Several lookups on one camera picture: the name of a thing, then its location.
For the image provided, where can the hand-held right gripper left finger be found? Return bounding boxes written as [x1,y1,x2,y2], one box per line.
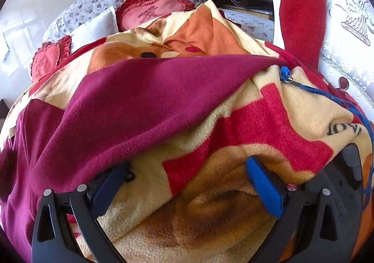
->
[32,164,135,263]

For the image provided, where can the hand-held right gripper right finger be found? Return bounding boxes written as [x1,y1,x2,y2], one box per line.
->
[245,155,344,263]

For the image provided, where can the maroon garment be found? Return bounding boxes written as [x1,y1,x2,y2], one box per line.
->
[0,55,290,263]

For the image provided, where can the printed fleece blanket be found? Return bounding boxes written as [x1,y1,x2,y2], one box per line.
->
[0,0,374,263]

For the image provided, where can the dark red heart pillow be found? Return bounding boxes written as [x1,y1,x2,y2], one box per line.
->
[29,35,72,82]

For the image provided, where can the white pillow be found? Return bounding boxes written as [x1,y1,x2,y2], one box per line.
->
[70,6,118,47]

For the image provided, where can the grey floral bed sheet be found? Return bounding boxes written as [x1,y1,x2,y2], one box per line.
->
[222,8,275,45]

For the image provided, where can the red knit cloth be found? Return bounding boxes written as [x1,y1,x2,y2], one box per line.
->
[279,0,327,69]

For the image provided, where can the pink red heart pillow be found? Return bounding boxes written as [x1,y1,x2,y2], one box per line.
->
[115,0,196,32]

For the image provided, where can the white embroidered sofa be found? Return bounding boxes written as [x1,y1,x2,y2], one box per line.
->
[318,0,374,106]

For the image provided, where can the blue cord with clip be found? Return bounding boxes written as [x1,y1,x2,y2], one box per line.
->
[279,66,374,164]

